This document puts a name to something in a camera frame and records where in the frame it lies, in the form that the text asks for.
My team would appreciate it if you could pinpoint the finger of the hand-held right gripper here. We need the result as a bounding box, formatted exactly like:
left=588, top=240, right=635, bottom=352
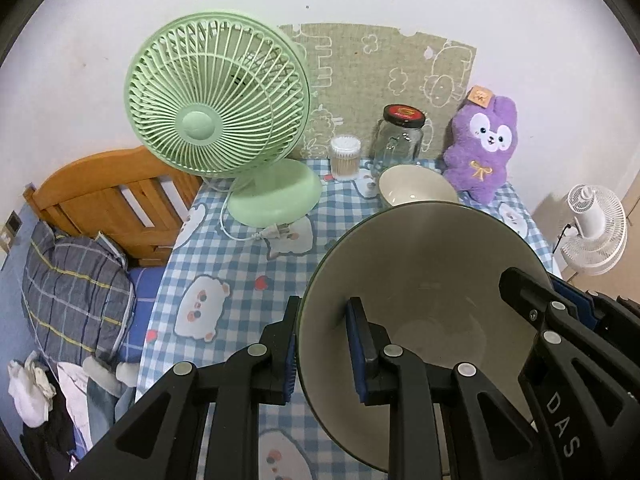
left=498, top=266, right=640, bottom=480
left=551, top=274, right=640, bottom=373

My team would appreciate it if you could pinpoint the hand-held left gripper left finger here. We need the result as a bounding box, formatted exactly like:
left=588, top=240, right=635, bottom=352
left=70, top=296, right=301, bottom=480

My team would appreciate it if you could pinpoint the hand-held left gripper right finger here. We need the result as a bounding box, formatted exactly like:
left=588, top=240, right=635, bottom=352
left=346, top=296, right=538, bottom=480

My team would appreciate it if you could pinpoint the blue floral ceramic bowl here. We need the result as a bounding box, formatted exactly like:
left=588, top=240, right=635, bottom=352
left=378, top=164, right=460, bottom=209
left=296, top=201, right=553, bottom=476

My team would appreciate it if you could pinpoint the white standing fan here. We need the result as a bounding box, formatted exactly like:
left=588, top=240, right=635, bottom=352
left=552, top=184, right=627, bottom=276

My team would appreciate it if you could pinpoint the blue checked tablecloth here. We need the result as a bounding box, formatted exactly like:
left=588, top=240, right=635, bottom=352
left=135, top=157, right=556, bottom=480

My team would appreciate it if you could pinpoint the blue bed sheet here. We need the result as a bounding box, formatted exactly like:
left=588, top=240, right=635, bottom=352
left=120, top=266, right=166, bottom=361

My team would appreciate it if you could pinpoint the purple plush toy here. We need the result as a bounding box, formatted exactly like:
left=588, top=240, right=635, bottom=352
left=442, top=87, right=518, bottom=204

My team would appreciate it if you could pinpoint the teal grey cloth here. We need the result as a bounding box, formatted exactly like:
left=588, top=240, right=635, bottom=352
left=82, top=355, right=138, bottom=436

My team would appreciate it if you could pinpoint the cotton swab container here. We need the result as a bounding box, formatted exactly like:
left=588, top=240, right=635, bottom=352
left=329, top=135, right=362, bottom=181

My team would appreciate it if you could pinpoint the glass jar with dark lid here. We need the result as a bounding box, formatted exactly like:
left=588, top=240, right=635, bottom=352
left=371, top=104, right=427, bottom=177

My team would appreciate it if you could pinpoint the white garment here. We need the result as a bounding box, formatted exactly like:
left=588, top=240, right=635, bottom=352
left=56, top=360, right=96, bottom=451

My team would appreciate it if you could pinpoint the grey plaid pillow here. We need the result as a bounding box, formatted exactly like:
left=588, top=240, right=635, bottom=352
left=21, top=222, right=137, bottom=366

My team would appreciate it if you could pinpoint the dark cloth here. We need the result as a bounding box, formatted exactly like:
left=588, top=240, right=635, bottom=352
left=20, top=400, right=76, bottom=471

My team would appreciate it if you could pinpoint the green desk fan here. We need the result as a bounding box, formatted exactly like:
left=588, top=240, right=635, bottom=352
left=124, top=10, right=323, bottom=228

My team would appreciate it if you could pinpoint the crumpled white cloth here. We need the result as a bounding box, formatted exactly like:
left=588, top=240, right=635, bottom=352
left=7, top=352, right=58, bottom=428

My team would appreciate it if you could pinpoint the wooden bed headboard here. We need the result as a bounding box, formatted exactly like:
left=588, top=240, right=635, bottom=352
left=22, top=147, right=203, bottom=267

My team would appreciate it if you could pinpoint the black fan cable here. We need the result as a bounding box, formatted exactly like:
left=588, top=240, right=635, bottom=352
left=552, top=222, right=576, bottom=253

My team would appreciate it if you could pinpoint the white fan power cable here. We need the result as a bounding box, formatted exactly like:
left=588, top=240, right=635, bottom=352
left=220, top=192, right=296, bottom=243

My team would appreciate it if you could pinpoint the green patterned wall board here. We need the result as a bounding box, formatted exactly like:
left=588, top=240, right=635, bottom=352
left=277, top=22, right=478, bottom=161

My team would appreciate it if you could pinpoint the wall socket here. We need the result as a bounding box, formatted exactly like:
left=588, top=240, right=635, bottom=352
left=0, top=210, right=23, bottom=256

